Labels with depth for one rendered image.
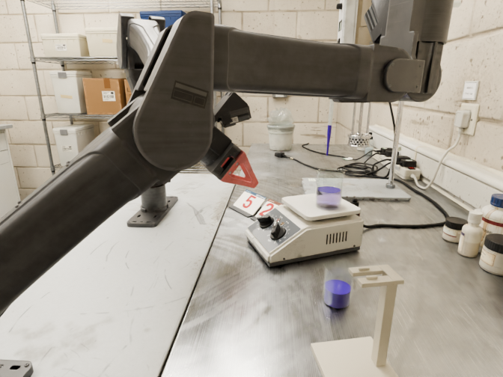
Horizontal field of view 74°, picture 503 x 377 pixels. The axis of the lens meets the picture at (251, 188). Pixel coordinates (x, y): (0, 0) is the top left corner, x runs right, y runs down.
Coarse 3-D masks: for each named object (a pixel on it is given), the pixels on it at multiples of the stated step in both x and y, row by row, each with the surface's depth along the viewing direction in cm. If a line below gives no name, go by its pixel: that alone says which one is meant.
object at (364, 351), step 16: (352, 272) 35; (368, 272) 35; (384, 272) 35; (384, 288) 35; (384, 304) 35; (384, 320) 36; (384, 336) 37; (320, 352) 40; (336, 352) 40; (352, 352) 40; (368, 352) 40; (384, 352) 37; (320, 368) 38; (336, 368) 38; (352, 368) 38; (368, 368) 38; (384, 368) 38
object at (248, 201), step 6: (246, 192) 90; (240, 198) 90; (246, 198) 89; (252, 198) 87; (258, 198) 86; (240, 204) 88; (246, 204) 87; (252, 204) 86; (258, 204) 85; (252, 210) 84
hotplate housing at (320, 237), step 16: (288, 208) 69; (304, 224) 61; (320, 224) 61; (336, 224) 62; (352, 224) 63; (256, 240) 65; (288, 240) 60; (304, 240) 60; (320, 240) 61; (336, 240) 63; (352, 240) 64; (272, 256) 59; (288, 256) 60; (304, 256) 61; (320, 256) 63
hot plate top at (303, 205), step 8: (288, 200) 68; (296, 200) 68; (304, 200) 68; (312, 200) 68; (344, 200) 68; (296, 208) 64; (304, 208) 64; (312, 208) 64; (344, 208) 64; (352, 208) 64; (304, 216) 61; (312, 216) 60; (320, 216) 61; (328, 216) 61; (336, 216) 62
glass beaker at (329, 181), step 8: (320, 168) 65; (328, 168) 66; (320, 176) 62; (328, 176) 61; (336, 176) 61; (320, 184) 62; (328, 184) 61; (336, 184) 61; (320, 192) 63; (328, 192) 62; (336, 192) 62; (320, 200) 63; (328, 200) 62; (336, 200) 62; (320, 208) 64; (328, 208) 63; (336, 208) 63
